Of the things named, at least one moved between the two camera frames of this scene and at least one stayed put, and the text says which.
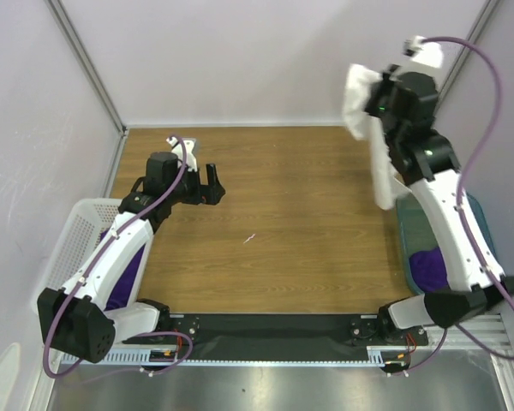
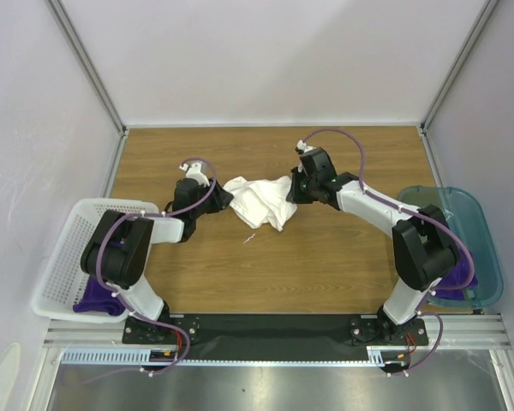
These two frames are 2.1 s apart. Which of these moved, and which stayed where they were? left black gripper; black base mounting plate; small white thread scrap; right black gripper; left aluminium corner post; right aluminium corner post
Moved: left black gripper; right black gripper
Stayed: right aluminium corner post; black base mounting plate; left aluminium corner post; small white thread scrap
